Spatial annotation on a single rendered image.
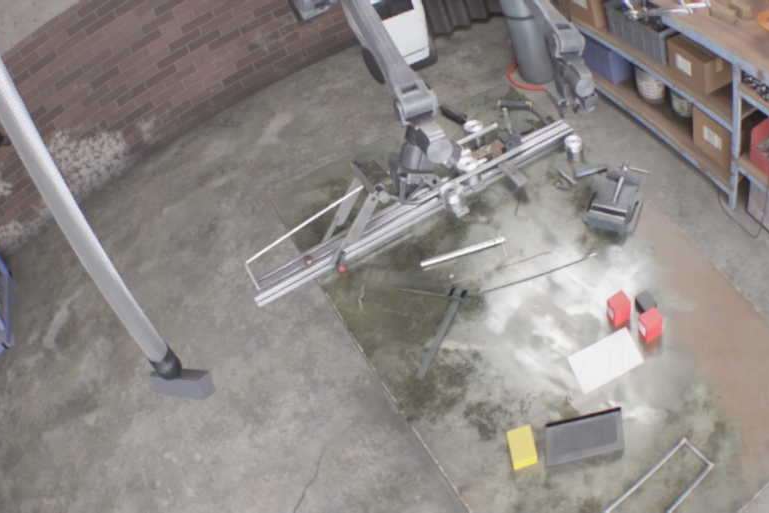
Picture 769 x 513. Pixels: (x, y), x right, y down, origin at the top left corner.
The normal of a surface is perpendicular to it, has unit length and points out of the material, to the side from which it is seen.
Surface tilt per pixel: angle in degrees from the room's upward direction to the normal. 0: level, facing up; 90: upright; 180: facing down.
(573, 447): 0
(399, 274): 0
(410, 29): 90
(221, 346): 0
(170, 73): 90
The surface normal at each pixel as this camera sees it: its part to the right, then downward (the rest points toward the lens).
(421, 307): -0.26, -0.69
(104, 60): 0.41, 0.55
